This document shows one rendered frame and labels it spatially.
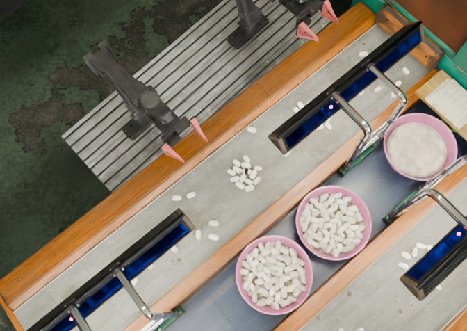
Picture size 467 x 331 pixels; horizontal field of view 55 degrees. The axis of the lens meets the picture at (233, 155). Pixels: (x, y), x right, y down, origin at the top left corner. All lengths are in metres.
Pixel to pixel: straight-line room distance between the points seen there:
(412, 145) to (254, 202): 0.64
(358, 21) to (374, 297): 1.09
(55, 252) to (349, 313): 1.06
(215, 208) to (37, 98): 1.60
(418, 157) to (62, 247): 1.35
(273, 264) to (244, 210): 0.22
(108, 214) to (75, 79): 1.35
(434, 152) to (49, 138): 2.04
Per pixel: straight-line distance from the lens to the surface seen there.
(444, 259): 1.36
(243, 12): 1.89
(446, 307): 1.74
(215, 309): 1.70
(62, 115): 2.83
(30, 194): 2.74
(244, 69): 1.95
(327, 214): 1.67
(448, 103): 1.89
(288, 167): 1.70
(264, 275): 1.63
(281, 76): 1.82
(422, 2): 1.86
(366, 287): 1.67
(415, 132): 1.85
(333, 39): 1.93
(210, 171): 1.70
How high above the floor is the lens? 2.36
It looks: 71 degrees down
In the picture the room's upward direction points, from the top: 9 degrees counter-clockwise
